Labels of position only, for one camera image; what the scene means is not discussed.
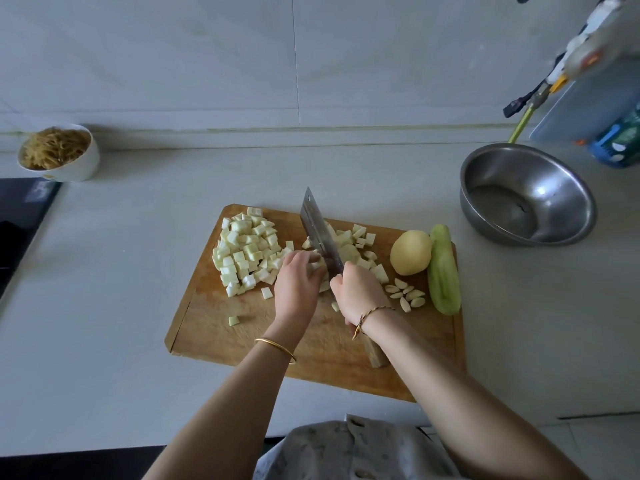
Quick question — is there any person's right hand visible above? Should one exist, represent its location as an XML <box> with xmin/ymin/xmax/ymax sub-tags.
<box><xmin>330</xmin><ymin>261</ymin><xmax>403</xmax><ymax>341</ymax></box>

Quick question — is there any person's left hand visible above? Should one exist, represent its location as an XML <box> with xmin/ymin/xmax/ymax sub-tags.
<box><xmin>268</xmin><ymin>249</ymin><xmax>327</xmax><ymax>343</ymax></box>

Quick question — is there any pile of garlic cloves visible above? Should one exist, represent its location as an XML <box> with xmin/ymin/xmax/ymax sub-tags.
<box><xmin>384</xmin><ymin>277</ymin><xmax>429</xmax><ymax>315</ymax></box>

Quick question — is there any pile of white diced vegetable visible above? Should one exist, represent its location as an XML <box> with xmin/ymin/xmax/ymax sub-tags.
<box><xmin>302</xmin><ymin>221</ymin><xmax>391</xmax><ymax>314</ymax></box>

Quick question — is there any peeled yellow potato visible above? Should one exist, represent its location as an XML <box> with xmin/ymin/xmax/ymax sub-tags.
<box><xmin>389</xmin><ymin>229</ymin><xmax>434</xmax><ymax>278</ymax></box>

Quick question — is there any pale green cabbage vegetable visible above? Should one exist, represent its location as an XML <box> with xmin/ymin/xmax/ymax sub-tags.
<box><xmin>210</xmin><ymin>205</ymin><xmax>297</xmax><ymax>329</ymax></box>

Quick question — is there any cleaver with wooden handle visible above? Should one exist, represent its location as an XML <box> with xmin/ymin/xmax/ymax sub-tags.
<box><xmin>300</xmin><ymin>187</ymin><xmax>391</xmax><ymax>370</ymax></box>

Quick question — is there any peeled green cucumber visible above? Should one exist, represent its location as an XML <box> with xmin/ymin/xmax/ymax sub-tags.
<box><xmin>427</xmin><ymin>223</ymin><xmax>464</xmax><ymax>317</ymax></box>

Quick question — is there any person's left forearm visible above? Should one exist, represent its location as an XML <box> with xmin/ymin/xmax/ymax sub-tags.
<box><xmin>143</xmin><ymin>335</ymin><xmax>299</xmax><ymax>480</ymax></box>

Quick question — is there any person's right forearm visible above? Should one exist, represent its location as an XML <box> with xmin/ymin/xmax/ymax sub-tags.
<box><xmin>360</xmin><ymin>315</ymin><xmax>591</xmax><ymax>480</ymax></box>

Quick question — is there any gold bangle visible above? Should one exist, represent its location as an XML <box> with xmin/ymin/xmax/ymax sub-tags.
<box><xmin>253</xmin><ymin>337</ymin><xmax>298</xmax><ymax>366</ymax></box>

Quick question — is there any wooden cutting board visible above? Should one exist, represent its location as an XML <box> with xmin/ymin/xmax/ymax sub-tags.
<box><xmin>164</xmin><ymin>203</ymin><xmax>468</xmax><ymax>403</ymax></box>

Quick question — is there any white patterned garment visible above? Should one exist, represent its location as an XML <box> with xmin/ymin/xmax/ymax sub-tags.
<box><xmin>252</xmin><ymin>415</ymin><xmax>466</xmax><ymax>480</ymax></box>

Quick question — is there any deep stainless steel bowl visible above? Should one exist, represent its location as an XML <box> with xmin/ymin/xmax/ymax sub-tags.
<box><xmin>459</xmin><ymin>143</ymin><xmax>598</xmax><ymax>248</ymax></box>

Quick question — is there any white bowl of noodles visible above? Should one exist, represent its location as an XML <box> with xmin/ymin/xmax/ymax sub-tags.
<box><xmin>17</xmin><ymin>123</ymin><xmax>101</xmax><ymax>183</ymax></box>

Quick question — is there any black gas stove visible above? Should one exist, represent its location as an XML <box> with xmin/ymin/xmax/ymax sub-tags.
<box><xmin>0</xmin><ymin>177</ymin><xmax>63</xmax><ymax>301</ymax></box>

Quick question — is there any light blue plastic board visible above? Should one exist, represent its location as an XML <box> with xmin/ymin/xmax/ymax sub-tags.
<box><xmin>528</xmin><ymin>55</ymin><xmax>640</xmax><ymax>146</ymax></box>

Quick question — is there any dark green bottle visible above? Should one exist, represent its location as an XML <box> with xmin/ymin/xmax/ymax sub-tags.
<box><xmin>590</xmin><ymin>99</ymin><xmax>640</xmax><ymax>169</ymax></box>

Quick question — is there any braided cord bracelet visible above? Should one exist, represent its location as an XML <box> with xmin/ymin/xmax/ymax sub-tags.
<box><xmin>351</xmin><ymin>305</ymin><xmax>401</xmax><ymax>342</ymax></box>

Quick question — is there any wall tap with hose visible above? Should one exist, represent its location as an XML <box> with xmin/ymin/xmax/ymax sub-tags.
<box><xmin>502</xmin><ymin>79</ymin><xmax>551</xmax><ymax>119</ymax></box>

